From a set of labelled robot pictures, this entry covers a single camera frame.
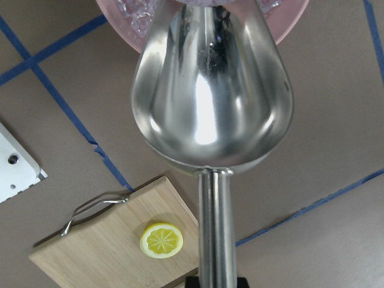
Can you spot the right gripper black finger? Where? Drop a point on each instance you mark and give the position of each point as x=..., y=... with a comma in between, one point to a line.
x=192, y=282

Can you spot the steel ice scoop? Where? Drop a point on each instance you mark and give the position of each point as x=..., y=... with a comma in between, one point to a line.
x=211, y=95

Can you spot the clear ice cube pile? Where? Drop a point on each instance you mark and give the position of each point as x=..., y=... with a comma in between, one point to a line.
x=140, y=13

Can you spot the yellow lemon slice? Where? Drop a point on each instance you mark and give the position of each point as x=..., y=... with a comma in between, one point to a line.
x=161, y=241

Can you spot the wooden cutting board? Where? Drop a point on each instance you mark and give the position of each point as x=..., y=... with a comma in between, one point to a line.
x=105, y=251

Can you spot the pink bowl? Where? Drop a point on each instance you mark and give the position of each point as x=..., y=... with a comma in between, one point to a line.
x=280, y=22

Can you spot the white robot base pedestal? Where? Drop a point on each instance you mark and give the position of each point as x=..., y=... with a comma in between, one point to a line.
x=19, y=170

